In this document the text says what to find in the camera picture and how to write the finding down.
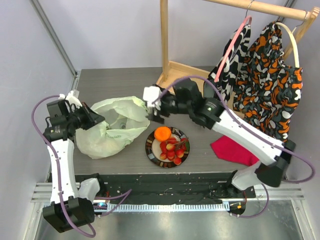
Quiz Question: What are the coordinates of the patterned rim ceramic plate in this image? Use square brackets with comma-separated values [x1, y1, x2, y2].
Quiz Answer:
[145, 126, 190, 168]

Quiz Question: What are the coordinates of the pink clothes hanger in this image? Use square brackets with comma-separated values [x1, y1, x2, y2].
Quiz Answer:
[213, 15, 253, 83]

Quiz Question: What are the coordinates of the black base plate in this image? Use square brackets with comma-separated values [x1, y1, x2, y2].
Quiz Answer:
[100, 173, 256, 205]

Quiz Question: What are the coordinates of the cream clothes hanger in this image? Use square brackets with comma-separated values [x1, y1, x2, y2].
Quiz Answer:
[275, 21, 300, 68]

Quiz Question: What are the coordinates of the red cloth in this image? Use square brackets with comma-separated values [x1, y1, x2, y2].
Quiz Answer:
[210, 136, 259, 167]

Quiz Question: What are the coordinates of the white slotted cable duct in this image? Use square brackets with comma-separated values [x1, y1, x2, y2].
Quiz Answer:
[42, 202, 230, 213]

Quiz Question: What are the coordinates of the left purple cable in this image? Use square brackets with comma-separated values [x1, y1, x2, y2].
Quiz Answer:
[30, 94, 133, 238]

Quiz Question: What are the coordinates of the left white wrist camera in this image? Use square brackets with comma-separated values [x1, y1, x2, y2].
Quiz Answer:
[58, 90, 83, 109]

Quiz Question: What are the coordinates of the black white patterned garment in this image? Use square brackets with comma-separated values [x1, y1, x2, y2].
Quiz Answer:
[207, 24, 251, 103]

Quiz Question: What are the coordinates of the wooden clothes rack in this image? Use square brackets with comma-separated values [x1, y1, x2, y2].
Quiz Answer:
[156, 0, 320, 88]

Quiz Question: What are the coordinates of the green avocado plastic bag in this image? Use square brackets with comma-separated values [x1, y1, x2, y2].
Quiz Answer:
[75, 96, 150, 159]

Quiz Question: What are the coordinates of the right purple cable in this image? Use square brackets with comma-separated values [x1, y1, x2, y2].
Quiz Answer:
[151, 75, 317, 218]

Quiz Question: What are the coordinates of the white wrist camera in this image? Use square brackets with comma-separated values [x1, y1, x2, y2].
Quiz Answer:
[58, 90, 83, 109]
[142, 86, 162, 110]

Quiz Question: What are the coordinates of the purple cable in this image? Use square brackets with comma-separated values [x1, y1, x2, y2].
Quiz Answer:
[30, 94, 133, 238]
[151, 75, 317, 218]

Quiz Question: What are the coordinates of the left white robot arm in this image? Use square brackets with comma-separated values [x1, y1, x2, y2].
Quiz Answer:
[42, 97, 107, 233]

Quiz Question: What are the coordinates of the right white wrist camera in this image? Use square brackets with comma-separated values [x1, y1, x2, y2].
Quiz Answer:
[142, 86, 162, 110]

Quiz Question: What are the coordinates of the orange black patterned garment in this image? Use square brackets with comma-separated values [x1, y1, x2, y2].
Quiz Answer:
[233, 21, 303, 142]

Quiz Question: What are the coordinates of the fake red cherry bunch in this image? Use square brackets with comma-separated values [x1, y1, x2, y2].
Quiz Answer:
[159, 137, 189, 166]

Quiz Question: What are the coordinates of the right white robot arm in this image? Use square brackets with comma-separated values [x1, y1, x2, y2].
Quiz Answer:
[143, 78, 296, 198]

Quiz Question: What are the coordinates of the fake orange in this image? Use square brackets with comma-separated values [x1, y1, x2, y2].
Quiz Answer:
[154, 126, 172, 142]

